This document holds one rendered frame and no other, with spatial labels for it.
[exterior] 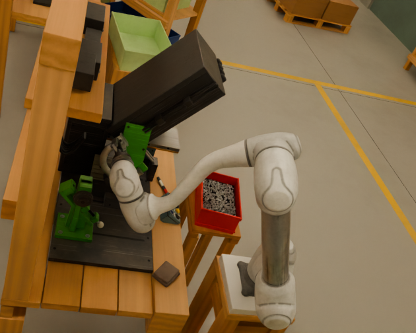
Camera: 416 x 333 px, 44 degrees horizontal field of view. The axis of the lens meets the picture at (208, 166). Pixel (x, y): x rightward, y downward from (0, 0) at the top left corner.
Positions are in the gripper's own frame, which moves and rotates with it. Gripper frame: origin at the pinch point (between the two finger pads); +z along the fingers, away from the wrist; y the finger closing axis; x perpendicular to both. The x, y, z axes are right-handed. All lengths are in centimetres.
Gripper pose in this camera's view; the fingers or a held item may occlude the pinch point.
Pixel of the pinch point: (120, 143)
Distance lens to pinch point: 223.1
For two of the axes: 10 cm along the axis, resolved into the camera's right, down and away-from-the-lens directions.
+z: -1.9, -4.3, 8.8
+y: -4.7, -7.5, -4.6
